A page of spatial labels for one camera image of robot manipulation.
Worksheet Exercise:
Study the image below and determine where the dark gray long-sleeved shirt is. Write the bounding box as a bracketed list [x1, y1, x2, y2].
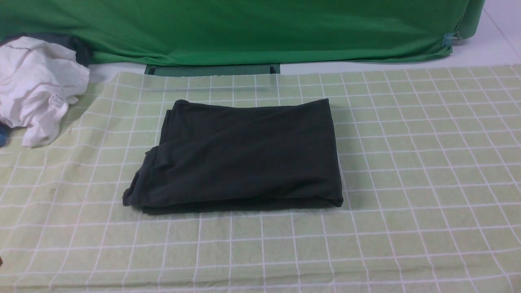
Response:
[122, 99, 344, 214]

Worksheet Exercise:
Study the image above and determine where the white crumpled shirt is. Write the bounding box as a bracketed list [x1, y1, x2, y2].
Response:
[0, 37, 90, 148]

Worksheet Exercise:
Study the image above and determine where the dark green metal base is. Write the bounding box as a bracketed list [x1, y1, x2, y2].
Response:
[144, 63, 280, 77]

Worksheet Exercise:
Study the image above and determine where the green backdrop cloth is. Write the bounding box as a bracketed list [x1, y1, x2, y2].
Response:
[0, 0, 484, 66]

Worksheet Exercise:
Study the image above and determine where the light green checkered tablecloth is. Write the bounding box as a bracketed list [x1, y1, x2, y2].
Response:
[0, 65, 521, 293]

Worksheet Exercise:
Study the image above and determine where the dark gray garment behind pile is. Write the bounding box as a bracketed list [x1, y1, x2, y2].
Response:
[0, 32, 92, 67]

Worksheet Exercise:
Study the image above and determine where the blue binder clip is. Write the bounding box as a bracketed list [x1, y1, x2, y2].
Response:
[442, 32, 463, 48]

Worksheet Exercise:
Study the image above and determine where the blue object at left edge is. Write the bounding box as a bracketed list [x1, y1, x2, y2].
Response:
[0, 124, 8, 147]

